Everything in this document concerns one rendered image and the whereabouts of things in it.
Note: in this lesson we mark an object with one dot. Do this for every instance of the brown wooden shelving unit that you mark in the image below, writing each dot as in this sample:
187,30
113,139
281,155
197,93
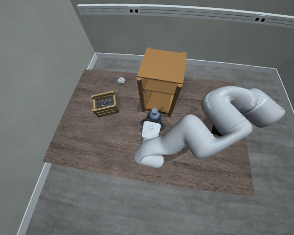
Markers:
163,73

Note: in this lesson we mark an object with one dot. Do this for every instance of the blue-grey cylinder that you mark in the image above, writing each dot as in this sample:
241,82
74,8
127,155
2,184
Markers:
154,115

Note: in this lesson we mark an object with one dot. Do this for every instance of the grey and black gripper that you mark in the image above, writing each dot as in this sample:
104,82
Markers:
151,129

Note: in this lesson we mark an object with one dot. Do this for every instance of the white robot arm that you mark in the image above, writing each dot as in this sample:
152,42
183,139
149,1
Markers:
228,108

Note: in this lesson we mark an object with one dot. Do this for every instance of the small wooden crate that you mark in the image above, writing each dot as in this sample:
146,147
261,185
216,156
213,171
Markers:
104,100

